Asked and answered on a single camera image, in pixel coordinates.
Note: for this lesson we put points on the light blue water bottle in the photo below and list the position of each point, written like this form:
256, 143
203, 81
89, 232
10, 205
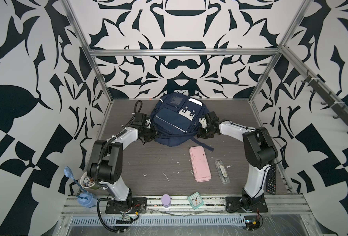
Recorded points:
85, 198

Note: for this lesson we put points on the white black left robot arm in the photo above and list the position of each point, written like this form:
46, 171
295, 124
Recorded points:
106, 159

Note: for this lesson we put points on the navy blue school backpack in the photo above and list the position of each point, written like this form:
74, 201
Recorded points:
176, 119

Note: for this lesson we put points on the white slotted cable duct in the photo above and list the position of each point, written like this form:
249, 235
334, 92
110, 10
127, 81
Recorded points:
189, 220

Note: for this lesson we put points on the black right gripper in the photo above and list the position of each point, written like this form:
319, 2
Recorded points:
200, 133

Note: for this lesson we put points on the black tv remote control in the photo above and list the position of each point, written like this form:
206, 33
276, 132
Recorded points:
270, 185

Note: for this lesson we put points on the teal small alarm clock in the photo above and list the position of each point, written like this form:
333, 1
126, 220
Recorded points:
195, 200

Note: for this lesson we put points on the purple small bottle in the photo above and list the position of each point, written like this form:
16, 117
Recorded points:
166, 201

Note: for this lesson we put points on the pink pencil case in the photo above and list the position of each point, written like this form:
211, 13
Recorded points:
200, 165

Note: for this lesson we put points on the clear plastic bag with eraser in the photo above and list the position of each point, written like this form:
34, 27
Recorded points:
222, 171

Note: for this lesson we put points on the green paper cup with items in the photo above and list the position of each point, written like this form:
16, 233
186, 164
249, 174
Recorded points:
87, 182

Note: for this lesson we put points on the small circuit board right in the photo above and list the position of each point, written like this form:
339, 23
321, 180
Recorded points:
253, 225

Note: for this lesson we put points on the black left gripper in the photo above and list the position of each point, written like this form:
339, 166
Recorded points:
153, 134

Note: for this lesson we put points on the small circuit board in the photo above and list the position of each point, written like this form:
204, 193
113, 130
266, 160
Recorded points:
253, 225
126, 219

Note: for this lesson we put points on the small circuit board left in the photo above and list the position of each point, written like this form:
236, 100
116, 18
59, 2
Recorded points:
126, 219

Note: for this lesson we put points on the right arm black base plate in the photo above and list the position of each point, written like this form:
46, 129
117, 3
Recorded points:
246, 204

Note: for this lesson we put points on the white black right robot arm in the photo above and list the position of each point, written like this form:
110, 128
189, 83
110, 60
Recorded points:
259, 149

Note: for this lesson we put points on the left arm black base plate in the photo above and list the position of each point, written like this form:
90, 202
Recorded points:
139, 204

